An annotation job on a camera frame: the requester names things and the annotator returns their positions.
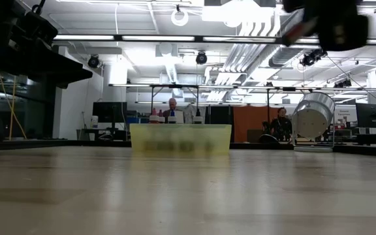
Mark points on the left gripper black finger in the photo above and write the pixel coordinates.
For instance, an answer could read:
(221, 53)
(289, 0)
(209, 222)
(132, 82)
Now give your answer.
(73, 72)

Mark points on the black ceiling spot lamp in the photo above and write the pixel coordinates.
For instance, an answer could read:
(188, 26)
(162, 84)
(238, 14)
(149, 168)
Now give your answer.
(93, 61)
(312, 58)
(201, 58)

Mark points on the black computer monitor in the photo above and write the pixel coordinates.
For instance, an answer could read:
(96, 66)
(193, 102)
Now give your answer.
(370, 114)
(104, 112)

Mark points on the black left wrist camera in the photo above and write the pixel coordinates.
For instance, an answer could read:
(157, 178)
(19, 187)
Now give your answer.
(41, 27)

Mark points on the white printed sign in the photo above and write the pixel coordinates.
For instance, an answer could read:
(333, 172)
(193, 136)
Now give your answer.
(346, 114)

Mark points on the orange partition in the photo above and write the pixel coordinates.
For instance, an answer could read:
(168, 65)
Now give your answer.
(250, 117)

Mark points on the white jug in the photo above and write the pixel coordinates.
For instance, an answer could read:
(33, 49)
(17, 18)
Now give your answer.
(94, 122)

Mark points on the LED light bar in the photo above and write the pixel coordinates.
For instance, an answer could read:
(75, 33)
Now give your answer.
(175, 38)

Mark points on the red-tipped food coloring bottle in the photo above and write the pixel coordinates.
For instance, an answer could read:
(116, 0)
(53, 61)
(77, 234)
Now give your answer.
(153, 118)

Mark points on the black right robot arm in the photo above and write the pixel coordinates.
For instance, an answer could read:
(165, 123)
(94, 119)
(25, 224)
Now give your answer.
(300, 4)

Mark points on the purple-tipped food coloring bottle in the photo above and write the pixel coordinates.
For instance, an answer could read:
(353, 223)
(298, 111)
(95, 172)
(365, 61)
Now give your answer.
(160, 118)

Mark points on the yellow translucent plastic bin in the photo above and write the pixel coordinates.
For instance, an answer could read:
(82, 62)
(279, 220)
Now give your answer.
(181, 140)

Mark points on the person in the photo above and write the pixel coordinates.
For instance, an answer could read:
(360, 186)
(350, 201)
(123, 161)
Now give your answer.
(281, 125)
(172, 105)

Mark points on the black office chair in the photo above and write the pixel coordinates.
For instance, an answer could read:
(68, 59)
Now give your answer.
(268, 138)

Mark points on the black partition panel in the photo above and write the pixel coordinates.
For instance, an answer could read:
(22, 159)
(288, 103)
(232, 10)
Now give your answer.
(220, 114)

